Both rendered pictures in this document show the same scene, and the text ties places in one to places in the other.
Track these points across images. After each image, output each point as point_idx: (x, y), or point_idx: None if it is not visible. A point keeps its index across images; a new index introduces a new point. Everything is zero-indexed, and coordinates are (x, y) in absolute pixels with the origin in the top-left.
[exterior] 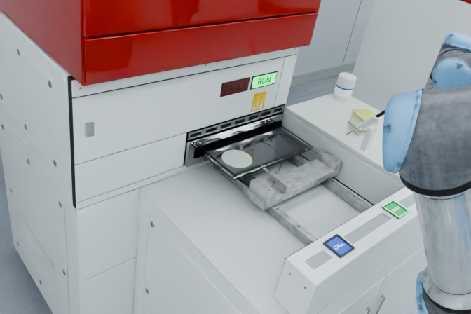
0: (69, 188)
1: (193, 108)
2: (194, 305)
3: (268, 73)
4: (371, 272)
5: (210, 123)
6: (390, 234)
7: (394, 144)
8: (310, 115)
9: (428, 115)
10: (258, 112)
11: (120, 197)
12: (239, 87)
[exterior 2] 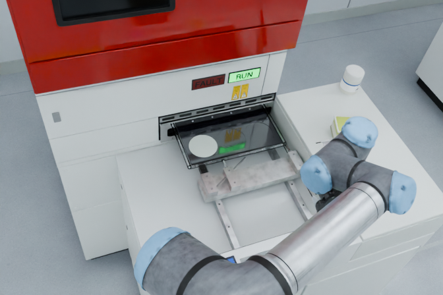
0: None
1: (161, 99)
2: None
3: (249, 69)
4: None
5: (184, 110)
6: None
7: (136, 277)
8: (296, 110)
9: (153, 270)
10: (241, 99)
11: (97, 160)
12: (213, 81)
